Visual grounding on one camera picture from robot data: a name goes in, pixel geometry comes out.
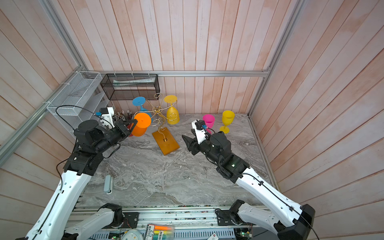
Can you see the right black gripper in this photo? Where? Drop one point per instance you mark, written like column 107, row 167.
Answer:
column 191, row 145

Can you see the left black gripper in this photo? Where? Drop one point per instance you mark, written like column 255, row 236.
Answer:
column 121, row 125

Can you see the orange wine glass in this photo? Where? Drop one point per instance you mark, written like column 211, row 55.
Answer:
column 144, row 121

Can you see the blue wine glass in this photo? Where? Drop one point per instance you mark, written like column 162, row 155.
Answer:
column 139, row 102

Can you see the dark yellow wine glass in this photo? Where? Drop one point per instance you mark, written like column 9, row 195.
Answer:
column 172, row 113

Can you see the pink wine glass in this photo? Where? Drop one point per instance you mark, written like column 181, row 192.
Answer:
column 209, row 121

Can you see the light yellow wine glass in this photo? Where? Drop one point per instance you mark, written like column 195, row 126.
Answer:
column 227, row 119

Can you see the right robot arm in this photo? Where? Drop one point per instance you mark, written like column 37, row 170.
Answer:
column 284, row 217

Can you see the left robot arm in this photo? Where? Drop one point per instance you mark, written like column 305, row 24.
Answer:
column 92, row 141

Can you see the gold wine glass rack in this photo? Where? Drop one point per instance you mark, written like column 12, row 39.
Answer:
column 162, row 136

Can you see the pens bundle in cup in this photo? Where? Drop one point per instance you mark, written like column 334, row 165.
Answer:
column 123, row 115

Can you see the small grey remote device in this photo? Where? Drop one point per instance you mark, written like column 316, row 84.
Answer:
column 108, row 186

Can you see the highlighter marker box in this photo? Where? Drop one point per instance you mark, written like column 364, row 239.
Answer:
column 159, row 232

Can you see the white round device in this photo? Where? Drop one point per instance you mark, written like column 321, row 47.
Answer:
column 132, row 234

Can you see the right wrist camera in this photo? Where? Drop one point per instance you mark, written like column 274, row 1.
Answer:
column 200, row 130

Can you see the black mesh wall basket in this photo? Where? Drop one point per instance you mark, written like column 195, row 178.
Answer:
column 119, row 87

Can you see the white mesh wall organizer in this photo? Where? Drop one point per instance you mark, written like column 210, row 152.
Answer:
column 78, row 100

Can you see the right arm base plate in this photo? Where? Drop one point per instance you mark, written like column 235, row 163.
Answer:
column 228, row 218

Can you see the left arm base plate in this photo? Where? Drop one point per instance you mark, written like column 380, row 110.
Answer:
column 132, row 220

